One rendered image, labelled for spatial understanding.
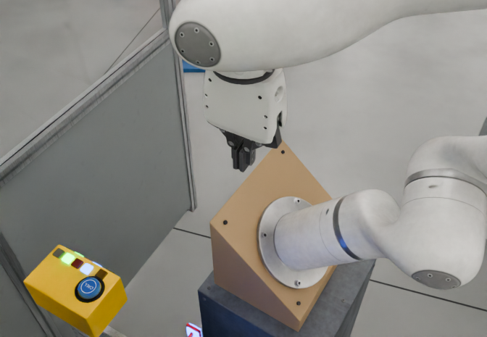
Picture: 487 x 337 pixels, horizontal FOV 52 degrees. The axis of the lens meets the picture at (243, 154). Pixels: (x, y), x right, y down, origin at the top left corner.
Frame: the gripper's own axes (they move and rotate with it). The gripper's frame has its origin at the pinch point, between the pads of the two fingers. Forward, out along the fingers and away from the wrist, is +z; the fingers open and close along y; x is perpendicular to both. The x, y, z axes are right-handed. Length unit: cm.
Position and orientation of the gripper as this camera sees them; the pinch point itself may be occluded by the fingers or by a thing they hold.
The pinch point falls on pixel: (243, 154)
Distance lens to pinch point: 69.7
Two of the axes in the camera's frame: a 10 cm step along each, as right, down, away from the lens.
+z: 0.0, 7.0, 7.2
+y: -8.7, -3.5, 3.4
